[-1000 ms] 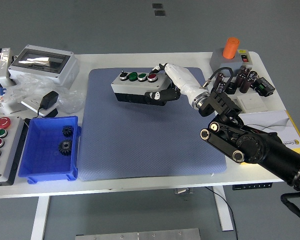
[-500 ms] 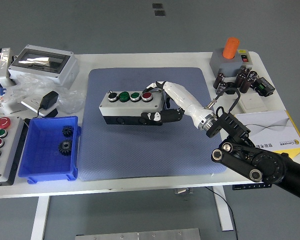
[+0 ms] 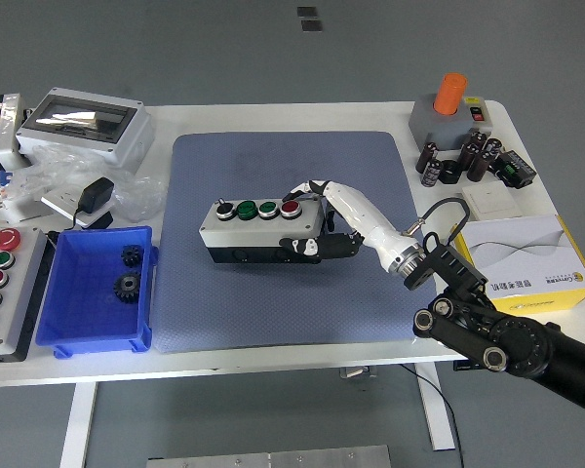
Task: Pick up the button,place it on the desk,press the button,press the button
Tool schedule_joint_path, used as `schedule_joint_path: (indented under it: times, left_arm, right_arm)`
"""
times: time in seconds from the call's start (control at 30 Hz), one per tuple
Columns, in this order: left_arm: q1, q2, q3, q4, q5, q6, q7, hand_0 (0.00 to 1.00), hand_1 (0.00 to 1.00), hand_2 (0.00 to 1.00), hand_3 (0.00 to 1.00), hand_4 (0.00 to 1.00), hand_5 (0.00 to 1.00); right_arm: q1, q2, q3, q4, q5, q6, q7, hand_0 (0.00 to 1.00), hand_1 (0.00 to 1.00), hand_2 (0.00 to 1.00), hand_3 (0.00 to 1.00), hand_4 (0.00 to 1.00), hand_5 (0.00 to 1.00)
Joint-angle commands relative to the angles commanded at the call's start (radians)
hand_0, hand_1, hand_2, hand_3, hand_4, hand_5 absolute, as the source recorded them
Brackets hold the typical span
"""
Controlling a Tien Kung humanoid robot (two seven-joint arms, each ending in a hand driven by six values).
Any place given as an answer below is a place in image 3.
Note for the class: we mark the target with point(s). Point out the dark floor plate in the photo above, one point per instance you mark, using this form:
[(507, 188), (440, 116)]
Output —
[(311, 25), (306, 12)]

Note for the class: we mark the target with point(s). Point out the black table control panel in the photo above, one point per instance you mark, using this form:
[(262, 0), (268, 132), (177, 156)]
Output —
[(460, 366)]

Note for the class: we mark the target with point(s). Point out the white bracket block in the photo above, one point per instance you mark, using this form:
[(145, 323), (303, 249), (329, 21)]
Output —
[(7, 131)]

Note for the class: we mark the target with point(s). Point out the small black bevel gear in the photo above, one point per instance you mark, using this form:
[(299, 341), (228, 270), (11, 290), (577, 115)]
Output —
[(132, 256)]

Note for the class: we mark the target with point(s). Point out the grey four-button control box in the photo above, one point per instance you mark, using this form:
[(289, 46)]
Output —
[(253, 234)]

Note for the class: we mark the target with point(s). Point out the grey five-button control box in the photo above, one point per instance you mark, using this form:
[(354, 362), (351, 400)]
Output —
[(19, 302)]

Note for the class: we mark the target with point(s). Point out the grey-blue textured mat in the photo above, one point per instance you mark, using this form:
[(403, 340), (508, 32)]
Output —
[(248, 302)]

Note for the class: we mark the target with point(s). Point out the grey enclosure with clear lid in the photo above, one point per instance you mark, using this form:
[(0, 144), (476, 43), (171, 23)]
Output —
[(127, 141)]

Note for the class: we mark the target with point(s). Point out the black power adapter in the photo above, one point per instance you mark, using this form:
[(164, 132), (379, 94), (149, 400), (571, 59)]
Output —
[(96, 194)]

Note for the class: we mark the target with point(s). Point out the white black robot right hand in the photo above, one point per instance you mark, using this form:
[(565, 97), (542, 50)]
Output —
[(365, 214)]

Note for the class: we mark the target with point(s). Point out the orange cylinder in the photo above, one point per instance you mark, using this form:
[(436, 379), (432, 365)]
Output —
[(450, 95)]

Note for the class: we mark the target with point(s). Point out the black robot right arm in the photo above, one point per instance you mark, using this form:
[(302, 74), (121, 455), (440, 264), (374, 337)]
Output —
[(541, 346)]

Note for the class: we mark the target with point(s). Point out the dark brown capacitor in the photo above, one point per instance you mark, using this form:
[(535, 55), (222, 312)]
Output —
[(432, 173), (468, 155), (479, 167), (426, 157), (492, 146), (478, 137)]

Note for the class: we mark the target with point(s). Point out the white wall switch panel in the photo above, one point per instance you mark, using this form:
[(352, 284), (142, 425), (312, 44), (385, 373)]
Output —
[(492, 202)]

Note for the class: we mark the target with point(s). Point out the black green electronic module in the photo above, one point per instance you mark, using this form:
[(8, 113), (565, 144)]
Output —
[(514, 168)]

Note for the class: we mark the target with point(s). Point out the grey metal plate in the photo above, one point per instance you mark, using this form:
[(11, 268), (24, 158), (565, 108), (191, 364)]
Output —
[(268, 459)]

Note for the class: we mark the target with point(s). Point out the large black bevel gear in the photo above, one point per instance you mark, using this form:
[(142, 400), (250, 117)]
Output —
[(127, 287)]

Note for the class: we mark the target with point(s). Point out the blue plastic bin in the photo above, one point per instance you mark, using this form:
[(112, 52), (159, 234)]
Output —
[(78, 312)]

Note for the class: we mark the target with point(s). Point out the grey switch box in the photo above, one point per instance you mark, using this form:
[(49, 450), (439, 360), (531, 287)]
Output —
[(448, 129)]

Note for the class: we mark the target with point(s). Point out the grey metal table bracket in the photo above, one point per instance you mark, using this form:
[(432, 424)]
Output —
[(357, 373)]

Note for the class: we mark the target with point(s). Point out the white yellow carton box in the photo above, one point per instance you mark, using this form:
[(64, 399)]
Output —
[(531, 244)]

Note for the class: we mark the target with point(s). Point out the white table leg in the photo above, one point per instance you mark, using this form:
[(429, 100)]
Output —
[(439, 414), (78, 424)]

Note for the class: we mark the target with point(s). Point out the clear plastic bag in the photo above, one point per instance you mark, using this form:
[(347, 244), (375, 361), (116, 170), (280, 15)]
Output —
[(136, 195)]

